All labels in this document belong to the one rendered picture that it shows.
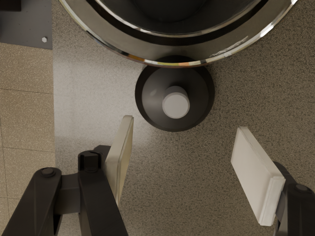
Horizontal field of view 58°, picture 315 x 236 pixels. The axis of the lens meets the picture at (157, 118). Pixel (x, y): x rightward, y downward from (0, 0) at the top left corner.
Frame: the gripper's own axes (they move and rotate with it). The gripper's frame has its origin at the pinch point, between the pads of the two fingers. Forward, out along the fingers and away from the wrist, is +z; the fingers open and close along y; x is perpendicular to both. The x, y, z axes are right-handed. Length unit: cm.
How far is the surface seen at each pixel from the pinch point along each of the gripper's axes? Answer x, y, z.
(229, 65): 3.6, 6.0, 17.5
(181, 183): -13.1, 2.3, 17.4
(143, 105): -1.3, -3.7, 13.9
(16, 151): -63, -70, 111
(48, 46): -9, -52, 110
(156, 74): 2.4, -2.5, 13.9
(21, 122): -47, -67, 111
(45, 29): -2, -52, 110
